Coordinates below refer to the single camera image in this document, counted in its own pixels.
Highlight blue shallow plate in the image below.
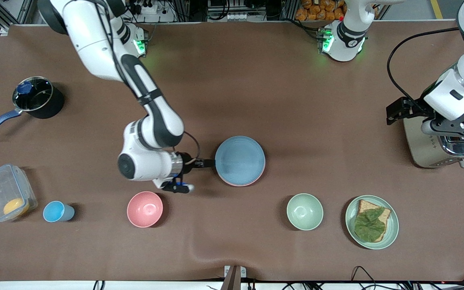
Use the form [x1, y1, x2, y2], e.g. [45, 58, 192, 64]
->
[215, 136, 265, 186]

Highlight pink shallow plate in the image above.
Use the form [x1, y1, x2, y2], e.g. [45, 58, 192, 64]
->
[218, 161, 266, 187]

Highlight beige chrome toaster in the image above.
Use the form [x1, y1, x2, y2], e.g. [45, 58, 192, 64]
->
[403, 111, 464, 169]

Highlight pink bowl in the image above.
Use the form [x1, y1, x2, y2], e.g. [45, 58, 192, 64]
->
[127, 191, 164, 228]

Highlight brown tablecloth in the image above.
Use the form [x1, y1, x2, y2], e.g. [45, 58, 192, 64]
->
[0, 20, 464, 282]

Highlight brown bread slice under lettuce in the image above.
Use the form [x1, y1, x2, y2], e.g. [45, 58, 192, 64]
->
[356, 199, 392, 242]

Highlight green bowl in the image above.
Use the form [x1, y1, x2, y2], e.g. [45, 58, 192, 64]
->
[287, 193, 324, 231]

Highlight green plate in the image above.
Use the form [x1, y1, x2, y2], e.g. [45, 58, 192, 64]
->
[345, 195, 399, 250]

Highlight green lettuce leaf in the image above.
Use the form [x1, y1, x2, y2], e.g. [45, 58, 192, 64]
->
[354, 207, 386, 243]

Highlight bag of orange buns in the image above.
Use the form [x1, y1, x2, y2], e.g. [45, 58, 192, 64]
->
[295, 0, 347, 21]

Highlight blue cup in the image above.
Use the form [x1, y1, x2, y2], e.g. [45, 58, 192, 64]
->
[43, 201, 75, 223]

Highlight white power strip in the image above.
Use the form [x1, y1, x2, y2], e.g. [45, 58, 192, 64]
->
[131, 0, 165, 13]
[215, 11, 249, 21]

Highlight glass lid with blue knob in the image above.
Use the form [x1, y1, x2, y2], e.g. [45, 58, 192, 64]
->
[12, 77, 53, 112]

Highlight orange round food piece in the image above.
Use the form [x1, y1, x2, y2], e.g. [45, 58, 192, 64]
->
[3, 197, 30, 216]

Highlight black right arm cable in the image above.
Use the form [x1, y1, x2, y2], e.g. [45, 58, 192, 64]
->
[95, 0, 201, 164]

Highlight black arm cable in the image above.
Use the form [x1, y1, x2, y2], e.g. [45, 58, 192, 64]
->
[95, 0, 201, 164]
[387, 27, 460, 113]

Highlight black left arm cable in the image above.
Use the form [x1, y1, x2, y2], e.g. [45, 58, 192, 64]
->
[387, 27, 460, 113]

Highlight grey metal bracket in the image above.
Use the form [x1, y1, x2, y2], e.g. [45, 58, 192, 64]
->
[221, 265, 247, 290]

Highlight black pot with blue handle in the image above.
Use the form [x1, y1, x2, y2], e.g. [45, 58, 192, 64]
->
[0, 76, 65, 139]

